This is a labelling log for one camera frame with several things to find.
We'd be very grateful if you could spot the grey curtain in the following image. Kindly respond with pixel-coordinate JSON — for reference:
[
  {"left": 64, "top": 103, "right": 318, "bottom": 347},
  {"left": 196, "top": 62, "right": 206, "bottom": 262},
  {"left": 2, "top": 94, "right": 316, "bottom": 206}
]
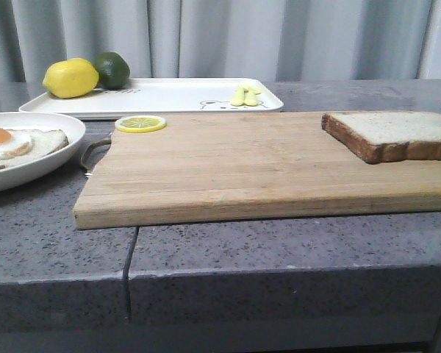
[{"left": 0, "top": 1, "right": 441, "bottom": 82}]

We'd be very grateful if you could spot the white round plate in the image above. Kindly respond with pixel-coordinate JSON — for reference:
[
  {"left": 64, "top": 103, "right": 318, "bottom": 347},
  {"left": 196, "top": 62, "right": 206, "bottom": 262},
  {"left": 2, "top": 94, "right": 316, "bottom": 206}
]
[{"left": 0, "top": 112, "right": 85, "bottom": 191}]

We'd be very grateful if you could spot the metal cutting board handle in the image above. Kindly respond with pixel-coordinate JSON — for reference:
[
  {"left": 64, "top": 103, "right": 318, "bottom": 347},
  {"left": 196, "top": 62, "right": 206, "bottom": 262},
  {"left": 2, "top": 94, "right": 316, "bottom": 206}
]
[{"left": 79, "top": 135, "right": 112, "bottom": 178}]

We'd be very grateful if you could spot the white rectangular tray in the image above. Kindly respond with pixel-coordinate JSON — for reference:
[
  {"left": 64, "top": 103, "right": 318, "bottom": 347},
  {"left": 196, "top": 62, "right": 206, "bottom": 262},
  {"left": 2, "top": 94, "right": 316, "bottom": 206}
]
[{"left": 19, "top": 78, "right": 284, "bottom": 121}]

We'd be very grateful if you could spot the yellow lemon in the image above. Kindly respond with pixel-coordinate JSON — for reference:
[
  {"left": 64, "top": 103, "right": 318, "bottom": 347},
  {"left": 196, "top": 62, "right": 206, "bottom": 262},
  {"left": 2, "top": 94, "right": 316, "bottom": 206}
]
[{"left": 43, "top": 57, "right": 99, "bottom": 99}]

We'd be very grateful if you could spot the white bread slice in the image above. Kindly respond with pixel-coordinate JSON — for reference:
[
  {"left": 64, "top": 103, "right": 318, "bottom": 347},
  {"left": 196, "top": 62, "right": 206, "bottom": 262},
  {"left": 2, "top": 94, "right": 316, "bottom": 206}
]
[{"left": 321, "top": 111, "right": 441, "bottom": 164}]

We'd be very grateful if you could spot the wooden cutting board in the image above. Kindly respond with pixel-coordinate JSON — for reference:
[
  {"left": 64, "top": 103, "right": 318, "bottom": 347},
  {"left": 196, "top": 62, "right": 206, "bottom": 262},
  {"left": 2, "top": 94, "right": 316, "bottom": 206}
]
[{"left": 73, "top": 112, "right": 441, "bottom": 229}]

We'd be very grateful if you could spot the lemon slice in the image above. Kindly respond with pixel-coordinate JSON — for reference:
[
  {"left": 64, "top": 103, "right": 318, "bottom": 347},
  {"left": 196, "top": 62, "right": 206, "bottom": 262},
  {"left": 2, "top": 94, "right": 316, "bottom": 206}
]
[{"left": 115, "top": 115, "right": 167, "bottom": 133}]

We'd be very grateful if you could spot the fried egg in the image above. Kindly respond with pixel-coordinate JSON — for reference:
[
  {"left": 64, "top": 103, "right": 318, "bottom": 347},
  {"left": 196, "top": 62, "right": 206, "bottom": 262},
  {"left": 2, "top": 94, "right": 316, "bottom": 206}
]
[{"left": 0, "top": 128, "right": 33, "bottom": 160}]

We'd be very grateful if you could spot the green lime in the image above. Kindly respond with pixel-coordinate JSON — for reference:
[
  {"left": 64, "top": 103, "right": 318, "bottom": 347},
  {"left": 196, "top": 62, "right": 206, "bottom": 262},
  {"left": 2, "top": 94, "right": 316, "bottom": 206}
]
[{"left": 93, "top": 51, "right": 130, "bottom": 90}]

